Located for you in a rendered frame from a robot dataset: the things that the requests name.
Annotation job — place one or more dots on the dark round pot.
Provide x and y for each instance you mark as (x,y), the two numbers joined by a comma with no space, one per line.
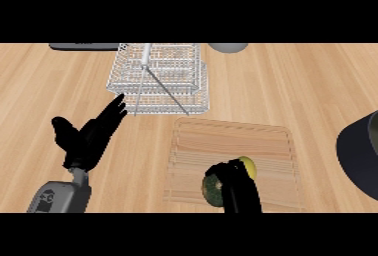
(362,160)

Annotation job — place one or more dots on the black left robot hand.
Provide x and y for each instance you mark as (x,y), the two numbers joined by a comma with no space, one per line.
(89,136)

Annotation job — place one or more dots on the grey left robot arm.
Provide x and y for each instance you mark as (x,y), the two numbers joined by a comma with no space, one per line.
(61,196)

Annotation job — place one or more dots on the dark grey flat appliance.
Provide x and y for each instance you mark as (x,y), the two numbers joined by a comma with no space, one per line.
(83,46)

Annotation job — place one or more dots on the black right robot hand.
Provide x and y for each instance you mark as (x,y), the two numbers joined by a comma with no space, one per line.
(238,190)

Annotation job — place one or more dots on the green and yellow squash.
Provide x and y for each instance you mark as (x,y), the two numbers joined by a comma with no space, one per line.
(213,190)

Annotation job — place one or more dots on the grey round object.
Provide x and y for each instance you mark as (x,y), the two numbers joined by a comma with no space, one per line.
(228,47)

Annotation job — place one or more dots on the pale wooden cutting board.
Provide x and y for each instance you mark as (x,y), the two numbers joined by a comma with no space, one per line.
(231,156)

